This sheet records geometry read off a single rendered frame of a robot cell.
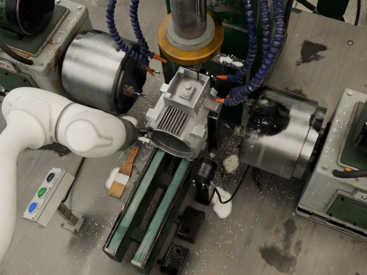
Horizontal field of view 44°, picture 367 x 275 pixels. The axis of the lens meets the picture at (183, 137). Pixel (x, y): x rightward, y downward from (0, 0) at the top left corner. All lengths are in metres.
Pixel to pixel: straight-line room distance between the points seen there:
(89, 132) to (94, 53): 0.54
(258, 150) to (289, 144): 0.09
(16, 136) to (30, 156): 0.74
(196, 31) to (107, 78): 0.37
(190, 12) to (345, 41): 0.98
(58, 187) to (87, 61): 0.40
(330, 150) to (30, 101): 0.78
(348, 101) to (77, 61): 0.82
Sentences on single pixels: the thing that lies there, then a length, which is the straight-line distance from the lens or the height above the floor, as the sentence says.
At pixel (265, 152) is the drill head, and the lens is 1.33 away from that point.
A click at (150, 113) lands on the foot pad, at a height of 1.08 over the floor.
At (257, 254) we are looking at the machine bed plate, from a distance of 1.54.
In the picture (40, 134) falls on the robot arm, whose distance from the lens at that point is 1.06.
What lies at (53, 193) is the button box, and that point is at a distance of 1.38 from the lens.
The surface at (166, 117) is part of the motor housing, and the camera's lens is 1.39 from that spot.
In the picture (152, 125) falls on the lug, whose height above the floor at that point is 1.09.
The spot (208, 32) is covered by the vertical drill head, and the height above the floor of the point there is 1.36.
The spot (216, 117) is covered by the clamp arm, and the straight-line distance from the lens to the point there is 1.21.
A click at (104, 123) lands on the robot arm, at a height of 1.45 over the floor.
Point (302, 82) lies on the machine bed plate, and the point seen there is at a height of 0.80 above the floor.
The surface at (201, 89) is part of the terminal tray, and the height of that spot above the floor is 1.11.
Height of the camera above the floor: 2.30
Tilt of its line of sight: 63 degrees down
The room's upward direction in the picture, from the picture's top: 8 degrees counter-clockwise
